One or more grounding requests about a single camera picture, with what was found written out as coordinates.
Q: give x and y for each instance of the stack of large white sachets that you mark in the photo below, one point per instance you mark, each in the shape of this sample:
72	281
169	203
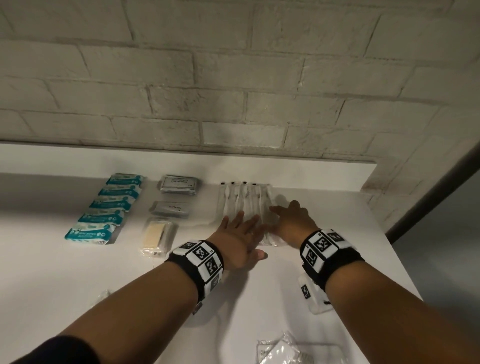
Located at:
180	183

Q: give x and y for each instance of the black right wristband with markers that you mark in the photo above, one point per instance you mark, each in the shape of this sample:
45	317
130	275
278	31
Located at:
345	262

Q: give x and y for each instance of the white table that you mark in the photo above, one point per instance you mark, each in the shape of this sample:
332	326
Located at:
56	281

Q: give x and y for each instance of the black left wristband with markers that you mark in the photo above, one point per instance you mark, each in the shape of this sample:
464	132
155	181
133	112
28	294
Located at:
180	262

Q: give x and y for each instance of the person's right forearm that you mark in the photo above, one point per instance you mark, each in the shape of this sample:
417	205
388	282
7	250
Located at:
393	318

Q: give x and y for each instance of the black wristband with markers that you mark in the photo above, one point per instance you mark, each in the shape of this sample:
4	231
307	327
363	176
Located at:
345	262
180	262

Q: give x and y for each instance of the person's black left sleeve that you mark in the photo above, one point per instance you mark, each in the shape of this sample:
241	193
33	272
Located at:
56	352

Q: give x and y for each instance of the person's right hand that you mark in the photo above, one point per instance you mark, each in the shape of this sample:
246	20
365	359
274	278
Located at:
294	225

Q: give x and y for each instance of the person's left hand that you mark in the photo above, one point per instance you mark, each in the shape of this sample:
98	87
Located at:
236	247

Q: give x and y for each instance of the stack of beige soap packets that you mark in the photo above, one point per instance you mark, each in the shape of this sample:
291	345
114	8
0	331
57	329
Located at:
155	236

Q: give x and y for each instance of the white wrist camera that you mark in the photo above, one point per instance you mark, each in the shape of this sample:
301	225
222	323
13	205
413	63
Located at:
197	307
311	296

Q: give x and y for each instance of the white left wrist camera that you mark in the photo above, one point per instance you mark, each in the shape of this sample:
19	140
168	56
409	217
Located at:
197	307

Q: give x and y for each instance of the pile of mixed clear packets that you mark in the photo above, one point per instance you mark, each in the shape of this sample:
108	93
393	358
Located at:
285	352

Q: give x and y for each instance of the stack of small white sachets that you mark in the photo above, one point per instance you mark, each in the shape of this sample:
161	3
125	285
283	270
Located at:
170	209

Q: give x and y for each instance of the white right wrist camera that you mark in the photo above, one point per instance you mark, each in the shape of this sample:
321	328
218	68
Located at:
311	296

